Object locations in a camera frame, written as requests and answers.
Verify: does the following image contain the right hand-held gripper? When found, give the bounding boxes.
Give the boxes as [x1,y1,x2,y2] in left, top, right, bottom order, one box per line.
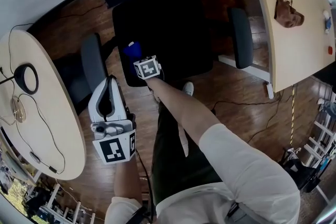
[132,54,165,82]

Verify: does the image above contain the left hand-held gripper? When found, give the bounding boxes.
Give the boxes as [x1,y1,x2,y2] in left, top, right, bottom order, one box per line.
[88,77,137,166]

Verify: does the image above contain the blue cloth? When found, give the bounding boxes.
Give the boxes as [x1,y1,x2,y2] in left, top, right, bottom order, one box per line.
[122,41,143,61]

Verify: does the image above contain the person's right forearm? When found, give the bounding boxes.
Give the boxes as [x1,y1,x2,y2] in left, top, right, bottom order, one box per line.
[145,77,227,145]

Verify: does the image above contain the person's left forearm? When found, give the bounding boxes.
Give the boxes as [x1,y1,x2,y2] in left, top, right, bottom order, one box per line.
[113,157,143,202]

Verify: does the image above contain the brown object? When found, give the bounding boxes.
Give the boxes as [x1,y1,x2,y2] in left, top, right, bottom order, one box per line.
[274,0,305,29]

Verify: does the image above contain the person's white shoe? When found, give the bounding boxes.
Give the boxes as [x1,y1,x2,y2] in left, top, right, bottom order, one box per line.
[182,81,195,97]

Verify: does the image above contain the round wooden table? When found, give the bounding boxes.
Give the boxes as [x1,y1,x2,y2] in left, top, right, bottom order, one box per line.
[0,29,87,181]

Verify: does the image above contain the padded chair armrest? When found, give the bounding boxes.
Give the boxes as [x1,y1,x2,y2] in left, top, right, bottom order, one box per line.
[227,7,254,70]
[80,33,107,94]

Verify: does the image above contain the small silver disc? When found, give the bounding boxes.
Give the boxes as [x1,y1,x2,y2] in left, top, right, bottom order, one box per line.
[29,151,41,164]

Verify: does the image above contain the black desk lamp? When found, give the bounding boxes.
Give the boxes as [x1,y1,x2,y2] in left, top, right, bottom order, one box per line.
[0,62,40,95]

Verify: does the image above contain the person's dark trousers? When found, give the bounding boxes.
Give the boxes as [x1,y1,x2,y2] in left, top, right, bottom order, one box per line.
[151,97,224,207]

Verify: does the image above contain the light wooden desk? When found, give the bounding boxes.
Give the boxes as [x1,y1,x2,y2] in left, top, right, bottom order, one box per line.
[243,0,336,93]

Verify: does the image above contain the person's white shirt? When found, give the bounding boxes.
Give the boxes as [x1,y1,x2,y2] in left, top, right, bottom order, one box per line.
[104,123,301,224]

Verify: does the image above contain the yellow black floor tape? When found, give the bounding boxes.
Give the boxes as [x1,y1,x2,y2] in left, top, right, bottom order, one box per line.
[289,86,297,145]

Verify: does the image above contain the black bag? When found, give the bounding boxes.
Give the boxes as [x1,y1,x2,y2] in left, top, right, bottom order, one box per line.
[282,147,323,194]

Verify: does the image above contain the small blue white packet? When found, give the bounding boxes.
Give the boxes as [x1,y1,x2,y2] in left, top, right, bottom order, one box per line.
[322,9,333,35]

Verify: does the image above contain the white metal rack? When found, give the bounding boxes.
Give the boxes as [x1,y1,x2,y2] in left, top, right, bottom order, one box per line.
[306,110,336,205]

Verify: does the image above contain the black table cable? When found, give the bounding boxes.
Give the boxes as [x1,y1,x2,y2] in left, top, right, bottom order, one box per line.
[7,23,66,175]

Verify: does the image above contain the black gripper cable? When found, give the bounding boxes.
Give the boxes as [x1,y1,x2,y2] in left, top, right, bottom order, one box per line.
[133,153,156,220]

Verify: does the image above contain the black floor cable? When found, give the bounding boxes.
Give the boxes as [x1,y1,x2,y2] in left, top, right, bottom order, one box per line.
[211,85,296,145]

